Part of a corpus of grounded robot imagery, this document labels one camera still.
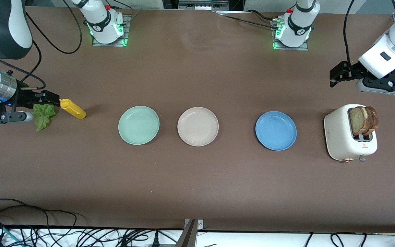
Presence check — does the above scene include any green lettuce leaf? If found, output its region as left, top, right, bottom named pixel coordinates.
left=33, top=103, right=57, bottom=132

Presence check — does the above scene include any yellow squeeze bottle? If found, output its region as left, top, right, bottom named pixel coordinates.
left=59, top=98, right=86, bottom=120

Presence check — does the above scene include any dark crust bread slice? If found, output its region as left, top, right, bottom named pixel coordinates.
left=365, top=106, right=379, bottom=135

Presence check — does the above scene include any light brown bread slice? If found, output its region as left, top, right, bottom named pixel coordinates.
left=348, top=106, right=370, bottom=136

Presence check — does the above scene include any mint green plate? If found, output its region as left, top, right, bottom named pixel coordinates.
left=118, top=106, right=160, bottom=145

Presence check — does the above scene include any blue plate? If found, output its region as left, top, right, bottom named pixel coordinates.
left=255, top=111, right=297, bottom=151

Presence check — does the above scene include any beige plate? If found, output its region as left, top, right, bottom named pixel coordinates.
left=177, top=107, right=219, bottom=147

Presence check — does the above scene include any cream white toaster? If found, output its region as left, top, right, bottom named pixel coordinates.
left=324, top=104, right=378, bottom=162

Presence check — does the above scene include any grey metal background equipment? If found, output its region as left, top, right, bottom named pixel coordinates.
left=163, top=0, right=245, bottom=11

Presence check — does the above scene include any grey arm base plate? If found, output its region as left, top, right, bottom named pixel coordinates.
left=271, top=19, right=310, bottom=51
left=91, top=14, right=132, bottom=47

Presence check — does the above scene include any black base cable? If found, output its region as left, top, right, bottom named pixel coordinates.
left=218, top=10, right=277, bottom=30

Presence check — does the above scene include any teal floor cable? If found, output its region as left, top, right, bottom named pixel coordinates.
left=0, top=223, right=23, bottom=247

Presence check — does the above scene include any aluminium camera mount post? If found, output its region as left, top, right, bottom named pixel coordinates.
left=175, top=219, right=205, bottom=247

